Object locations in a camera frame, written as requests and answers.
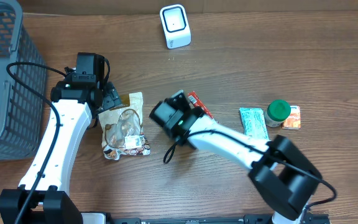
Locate grey plastic mesh basket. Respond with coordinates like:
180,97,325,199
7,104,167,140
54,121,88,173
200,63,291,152
0,0,47,160

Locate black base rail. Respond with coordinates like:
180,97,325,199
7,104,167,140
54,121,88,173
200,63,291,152
82,212,331,224

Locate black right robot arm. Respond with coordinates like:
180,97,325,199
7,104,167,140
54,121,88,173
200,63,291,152
149,91,322,223

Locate teal tissue pack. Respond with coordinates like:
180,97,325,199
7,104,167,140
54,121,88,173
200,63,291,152
239,108,269,140

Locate orange Kleenex tissue pack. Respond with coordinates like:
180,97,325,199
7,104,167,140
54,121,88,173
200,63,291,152
282,105,301,130

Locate green lid jar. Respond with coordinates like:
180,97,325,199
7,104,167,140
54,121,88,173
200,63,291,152
264,100,291,128

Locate white barcode scanner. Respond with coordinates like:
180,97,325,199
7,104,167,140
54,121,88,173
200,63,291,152
159,4,191,49

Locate red white snack packet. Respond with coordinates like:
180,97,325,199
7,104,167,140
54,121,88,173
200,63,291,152
187,91,218,123

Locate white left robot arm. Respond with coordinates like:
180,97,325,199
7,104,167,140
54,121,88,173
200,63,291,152
0,52,120,223

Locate beige brown snack pouch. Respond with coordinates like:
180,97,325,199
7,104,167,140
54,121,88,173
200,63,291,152
99,92,151,161

